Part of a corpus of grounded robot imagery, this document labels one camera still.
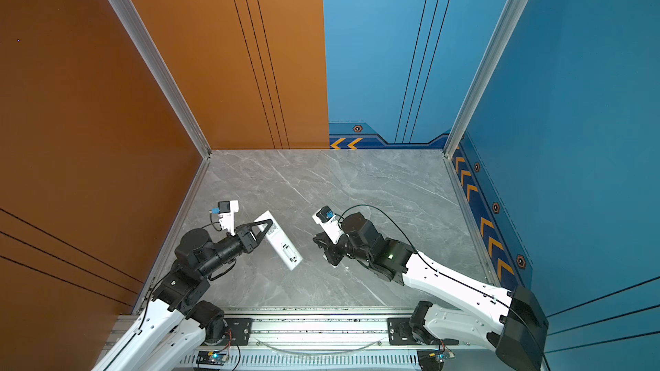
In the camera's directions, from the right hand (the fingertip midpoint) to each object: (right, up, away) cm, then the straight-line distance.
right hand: (315, 238), depth 72 cm
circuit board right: (+33, -34, -1) cm, 47 cm away
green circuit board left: (-29, -33, -1) cm, 44 cm away
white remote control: (-9, -1, -1) cm, 9 cm away
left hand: (-12, +5, -2) cm, 13 cm away
